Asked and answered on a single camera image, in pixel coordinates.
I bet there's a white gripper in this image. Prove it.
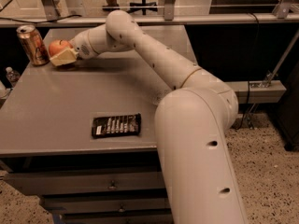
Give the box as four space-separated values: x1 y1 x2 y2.
50 31 95 66

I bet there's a black office chair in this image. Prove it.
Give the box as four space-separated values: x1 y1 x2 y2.
127 0 158 15

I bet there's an aluminium frame rail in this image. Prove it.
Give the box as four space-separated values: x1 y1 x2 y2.
228 80 287 104

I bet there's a black cable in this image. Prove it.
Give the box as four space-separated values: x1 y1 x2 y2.
235 81 254 131

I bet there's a black snack bar wrapper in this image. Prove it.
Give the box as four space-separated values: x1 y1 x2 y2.
92 113 141 139

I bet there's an orange soda can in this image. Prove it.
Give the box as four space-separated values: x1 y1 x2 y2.
17 25 50 66

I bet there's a grey drawer cabinet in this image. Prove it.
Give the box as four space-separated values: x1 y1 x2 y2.
0 25 198 224

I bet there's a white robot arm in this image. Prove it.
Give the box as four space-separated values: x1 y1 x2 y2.
49 10 249 224

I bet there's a red apple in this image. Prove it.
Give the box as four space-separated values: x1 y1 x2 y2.
49 40 72 57

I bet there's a clear plastic water bottle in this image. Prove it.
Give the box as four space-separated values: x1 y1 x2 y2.
6 67 21 87

